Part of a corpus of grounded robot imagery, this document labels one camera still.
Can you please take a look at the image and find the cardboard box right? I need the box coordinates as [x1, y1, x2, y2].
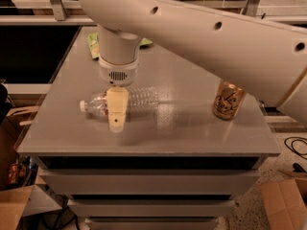
[259, 174, 307, 230]

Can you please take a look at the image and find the clear plastic water bottle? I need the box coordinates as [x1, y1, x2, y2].
[80, 87, 159, 118]

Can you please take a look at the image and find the grey drawer cabinet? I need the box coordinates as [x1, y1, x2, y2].
[18, 28, 279, 230]

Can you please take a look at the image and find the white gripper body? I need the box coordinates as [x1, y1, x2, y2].
[99, 57, 139, 87]

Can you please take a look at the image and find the gold LaCroix soda can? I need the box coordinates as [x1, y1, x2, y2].
[213, 80, 246, 120]

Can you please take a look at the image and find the cardboard box left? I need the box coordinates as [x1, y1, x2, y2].
[0, 186, 33, 230]

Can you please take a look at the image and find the metal shelf rack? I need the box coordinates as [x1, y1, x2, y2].
[11, 0, 307, 25]

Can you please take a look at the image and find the cardboard box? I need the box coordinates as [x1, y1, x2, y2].
[0, 186, 33, 230]
[259, 174, 307, 230]

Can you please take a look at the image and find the green snack bag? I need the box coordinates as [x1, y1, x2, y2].
[86, 33, 154, 59]

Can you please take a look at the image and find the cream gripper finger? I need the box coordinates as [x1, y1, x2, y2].
[106, 87, 129, 133]

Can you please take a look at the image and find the black cable on floor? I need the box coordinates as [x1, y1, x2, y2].
[283, 136, 307, 161]

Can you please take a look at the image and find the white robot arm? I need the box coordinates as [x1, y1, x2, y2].
[79, 0, 307, 126]

